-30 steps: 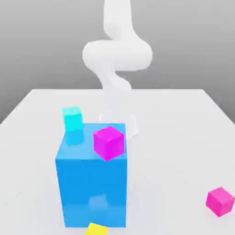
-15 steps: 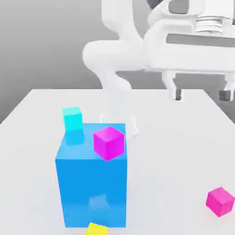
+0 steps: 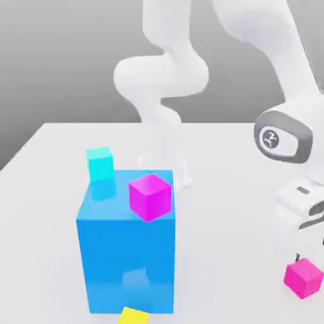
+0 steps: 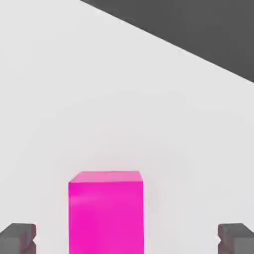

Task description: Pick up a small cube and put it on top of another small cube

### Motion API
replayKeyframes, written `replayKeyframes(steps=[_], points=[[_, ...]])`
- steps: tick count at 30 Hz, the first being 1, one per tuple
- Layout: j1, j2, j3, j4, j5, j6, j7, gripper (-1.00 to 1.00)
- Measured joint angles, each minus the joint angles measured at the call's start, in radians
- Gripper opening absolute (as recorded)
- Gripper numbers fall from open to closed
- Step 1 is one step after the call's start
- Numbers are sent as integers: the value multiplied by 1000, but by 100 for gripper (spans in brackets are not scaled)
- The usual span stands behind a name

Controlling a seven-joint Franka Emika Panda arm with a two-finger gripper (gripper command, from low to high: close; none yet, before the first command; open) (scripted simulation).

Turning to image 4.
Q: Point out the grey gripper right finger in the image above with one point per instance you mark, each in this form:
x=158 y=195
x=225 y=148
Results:
x=237 y=239

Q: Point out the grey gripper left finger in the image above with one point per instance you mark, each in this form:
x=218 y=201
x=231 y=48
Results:
x=17 y=239

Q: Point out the small magenta cube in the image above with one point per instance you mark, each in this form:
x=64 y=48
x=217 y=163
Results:
x=106 y=214

